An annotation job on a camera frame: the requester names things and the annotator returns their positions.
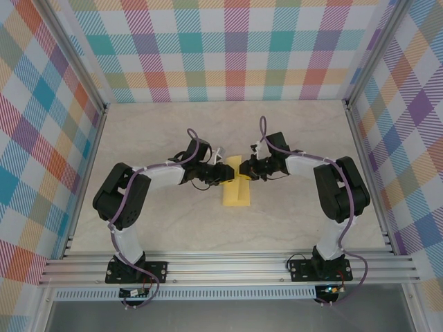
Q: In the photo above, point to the aluminium mounting rail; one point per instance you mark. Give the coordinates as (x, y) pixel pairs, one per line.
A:
(225, 269)

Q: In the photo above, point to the aluminium side rail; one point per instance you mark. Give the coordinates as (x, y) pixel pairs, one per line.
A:
(358, 138)
(84, 183)

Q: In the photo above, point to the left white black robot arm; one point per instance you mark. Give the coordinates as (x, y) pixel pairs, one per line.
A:
(128, 242)

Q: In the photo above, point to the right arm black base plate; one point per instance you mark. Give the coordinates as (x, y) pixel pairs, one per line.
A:
(297, 273)

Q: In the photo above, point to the aluminium frame post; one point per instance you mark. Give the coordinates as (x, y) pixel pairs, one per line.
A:
(372, 52)
(78, 52)

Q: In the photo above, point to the grey metal panel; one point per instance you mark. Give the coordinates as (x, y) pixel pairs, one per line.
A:
(225, 318)

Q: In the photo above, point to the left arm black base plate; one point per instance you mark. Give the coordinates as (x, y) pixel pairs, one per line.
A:
(162, 266)

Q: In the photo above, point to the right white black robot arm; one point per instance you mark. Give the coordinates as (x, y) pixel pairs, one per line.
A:
(328, 245)

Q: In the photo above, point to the yellow cloth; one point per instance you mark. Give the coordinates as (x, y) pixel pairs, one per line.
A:
(230, 197)

